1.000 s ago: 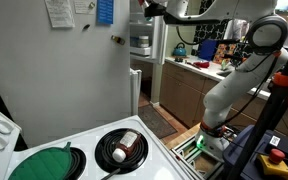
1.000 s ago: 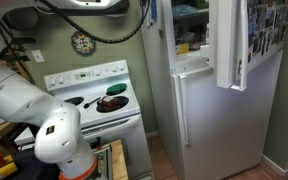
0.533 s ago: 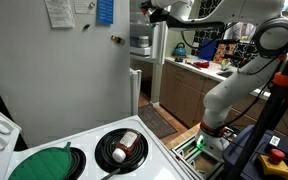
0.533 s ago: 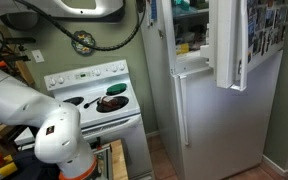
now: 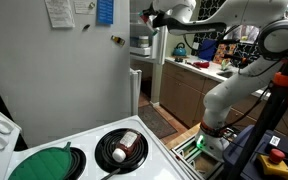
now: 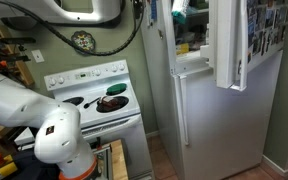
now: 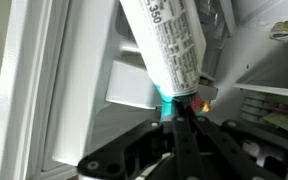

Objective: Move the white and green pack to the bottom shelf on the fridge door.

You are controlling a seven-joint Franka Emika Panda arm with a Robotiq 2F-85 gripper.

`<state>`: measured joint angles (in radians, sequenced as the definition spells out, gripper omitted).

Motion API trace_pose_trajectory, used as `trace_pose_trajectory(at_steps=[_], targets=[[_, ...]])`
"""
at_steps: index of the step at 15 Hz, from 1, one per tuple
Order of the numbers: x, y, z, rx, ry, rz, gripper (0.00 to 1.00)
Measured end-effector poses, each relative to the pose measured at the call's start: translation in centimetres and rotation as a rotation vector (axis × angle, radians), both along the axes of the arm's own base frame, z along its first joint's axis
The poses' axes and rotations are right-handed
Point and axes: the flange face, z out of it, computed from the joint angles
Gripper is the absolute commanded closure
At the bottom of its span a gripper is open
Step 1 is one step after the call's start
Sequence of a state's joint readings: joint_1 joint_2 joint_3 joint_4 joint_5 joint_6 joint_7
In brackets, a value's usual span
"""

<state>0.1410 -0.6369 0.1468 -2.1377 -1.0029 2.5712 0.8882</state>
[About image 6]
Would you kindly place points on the yellow food package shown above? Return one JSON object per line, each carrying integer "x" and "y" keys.
{"x": 182, "y": 49}

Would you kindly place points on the black stove burner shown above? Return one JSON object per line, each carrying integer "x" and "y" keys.
{"x": 74, "y": 100}
{"x": 123, "y": 104}

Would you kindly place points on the white fridge door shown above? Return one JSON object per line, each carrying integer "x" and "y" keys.
{"x": 227, "y": 43}
{"x": 230, "y": 133}

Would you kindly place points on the black spoon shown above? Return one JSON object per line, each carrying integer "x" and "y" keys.
{"x": 91, "y": 102}

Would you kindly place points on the photo magnet cluster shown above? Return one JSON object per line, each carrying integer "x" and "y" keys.
{"x": 267, "y": 26}

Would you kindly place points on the black stand with orange clamps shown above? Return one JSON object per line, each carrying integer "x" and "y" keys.
{"x": 14, "y": 40}

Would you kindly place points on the white electric stove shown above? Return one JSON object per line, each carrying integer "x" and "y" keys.
{"x": 130, "y": 140}

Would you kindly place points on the brown wooden rack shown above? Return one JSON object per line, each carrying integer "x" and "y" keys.
{"x": 19, "y": 71}

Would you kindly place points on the white light switch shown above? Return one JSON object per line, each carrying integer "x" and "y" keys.
{"x": 37, "y": 56}

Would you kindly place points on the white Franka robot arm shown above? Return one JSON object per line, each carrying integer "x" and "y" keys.
{"x": 17, "y": 103}

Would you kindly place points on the dark blue storage box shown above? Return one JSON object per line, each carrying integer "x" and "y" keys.
{"x": 24, "y": 170}

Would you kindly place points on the colourful decorative wall plate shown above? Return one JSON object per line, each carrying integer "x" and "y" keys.
{"x": 83, "y": 41}

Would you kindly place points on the wooden robot mounting board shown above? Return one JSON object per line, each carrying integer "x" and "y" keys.
{"x": 119, "y": 163}

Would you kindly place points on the white upper fridge door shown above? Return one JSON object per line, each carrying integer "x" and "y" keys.
{"x": 227, "y": 43}

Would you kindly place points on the aluminium profile frame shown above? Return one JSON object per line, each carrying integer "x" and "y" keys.
{"x": 105, "y": 160}

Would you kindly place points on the gold black fridge magnet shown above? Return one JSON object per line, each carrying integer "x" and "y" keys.
{"x": 159, "y": 33}

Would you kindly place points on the white refrigerator cabinet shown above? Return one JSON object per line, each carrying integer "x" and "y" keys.
{"x": 160, "y": 116}

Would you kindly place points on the white lower fridge door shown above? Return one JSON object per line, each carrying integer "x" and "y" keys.
{"x": 230, "y": 133}

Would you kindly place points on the blue paper note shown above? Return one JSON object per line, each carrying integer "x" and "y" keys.
{"x": 153, "y": 10}

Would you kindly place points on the brown sauce bottle white cap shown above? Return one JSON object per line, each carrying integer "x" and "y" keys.
{"x": 109, "y": 102}

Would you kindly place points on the green leaf-shaped lid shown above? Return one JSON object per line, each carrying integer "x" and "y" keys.
{"x": 116, "y": 89}

